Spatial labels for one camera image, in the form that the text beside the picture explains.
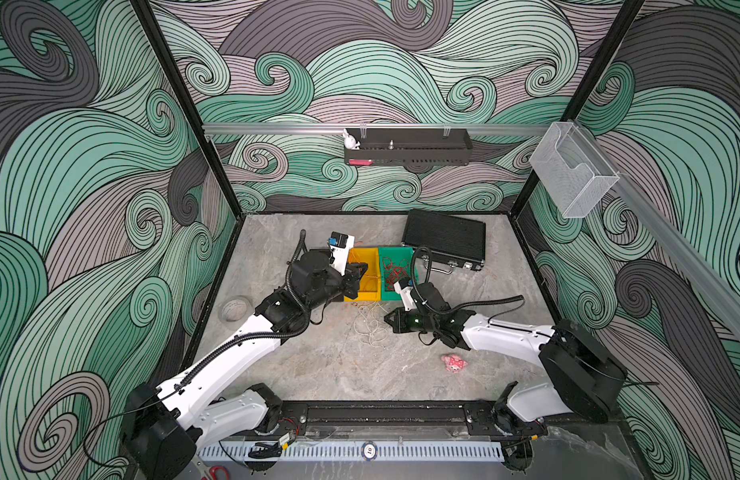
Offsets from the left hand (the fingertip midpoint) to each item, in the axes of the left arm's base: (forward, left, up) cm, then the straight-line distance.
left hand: (367, 264), depth 72 cm
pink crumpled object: (-17, -24, -21) cm, 36 cm away
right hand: (-5, -5, -20) cm, 22 cm away
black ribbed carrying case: (+27, -32, -22) cm, 48 cm away
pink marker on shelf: (+34, +1, +5) cm, 35 cm away
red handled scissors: (-40, +34, -26) cm, 58 cm away
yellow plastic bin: (+10, -1, -26) cm, 28 cm away
